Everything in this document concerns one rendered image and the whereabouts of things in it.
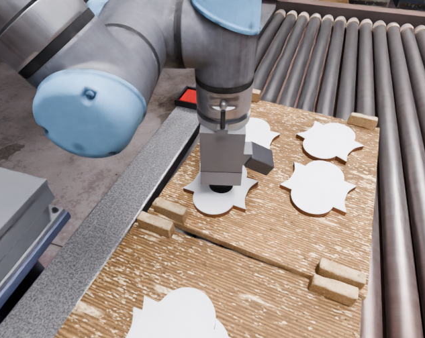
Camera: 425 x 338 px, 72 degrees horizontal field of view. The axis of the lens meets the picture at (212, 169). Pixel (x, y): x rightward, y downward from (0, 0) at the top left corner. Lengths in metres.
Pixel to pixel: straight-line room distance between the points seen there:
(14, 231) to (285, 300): 0.43
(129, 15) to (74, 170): 1.79
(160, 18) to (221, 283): 0.34
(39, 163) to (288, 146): 1.84
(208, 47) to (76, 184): 1.70
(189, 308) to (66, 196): 1.60
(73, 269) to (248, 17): 0.42
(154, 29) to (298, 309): 0.38
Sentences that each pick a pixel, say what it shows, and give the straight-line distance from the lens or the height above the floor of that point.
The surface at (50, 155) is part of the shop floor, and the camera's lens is 2.25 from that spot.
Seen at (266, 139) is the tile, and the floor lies 0.95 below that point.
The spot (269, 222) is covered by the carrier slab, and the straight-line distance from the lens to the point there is 0.50.
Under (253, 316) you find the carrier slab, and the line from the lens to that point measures 0.43.
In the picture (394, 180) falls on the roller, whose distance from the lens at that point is 0.67.
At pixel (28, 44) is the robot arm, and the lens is 0.24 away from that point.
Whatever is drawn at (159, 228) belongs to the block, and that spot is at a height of 0.96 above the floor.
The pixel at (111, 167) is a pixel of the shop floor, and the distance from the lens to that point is 2.00.
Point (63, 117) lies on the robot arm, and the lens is 0.24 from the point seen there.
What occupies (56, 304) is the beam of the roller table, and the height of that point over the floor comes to 0.92.
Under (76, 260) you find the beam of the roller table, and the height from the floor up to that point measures 0.91.
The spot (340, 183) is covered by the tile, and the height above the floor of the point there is 0.95.
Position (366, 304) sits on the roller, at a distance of 0.49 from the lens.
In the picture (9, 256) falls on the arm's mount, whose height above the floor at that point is 0.91.
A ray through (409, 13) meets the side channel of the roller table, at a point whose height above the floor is 0.95.
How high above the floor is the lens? 1.34
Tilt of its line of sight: 45 degrees down
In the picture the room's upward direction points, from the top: straight up
